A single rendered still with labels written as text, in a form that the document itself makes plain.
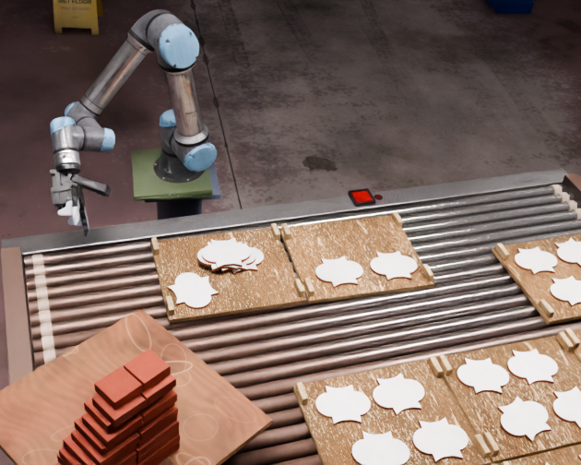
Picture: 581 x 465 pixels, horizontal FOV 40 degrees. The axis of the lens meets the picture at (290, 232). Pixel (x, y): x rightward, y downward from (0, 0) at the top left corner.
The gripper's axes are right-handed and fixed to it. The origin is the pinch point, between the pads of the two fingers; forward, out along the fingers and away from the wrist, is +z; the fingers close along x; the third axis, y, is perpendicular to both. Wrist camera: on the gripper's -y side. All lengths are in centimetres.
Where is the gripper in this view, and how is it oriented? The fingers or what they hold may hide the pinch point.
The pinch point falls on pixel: (83, 231)
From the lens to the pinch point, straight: 243.4
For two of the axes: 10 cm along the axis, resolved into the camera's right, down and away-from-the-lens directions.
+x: 0.4, -2.1, -9.8
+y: -9.8, 1.6, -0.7
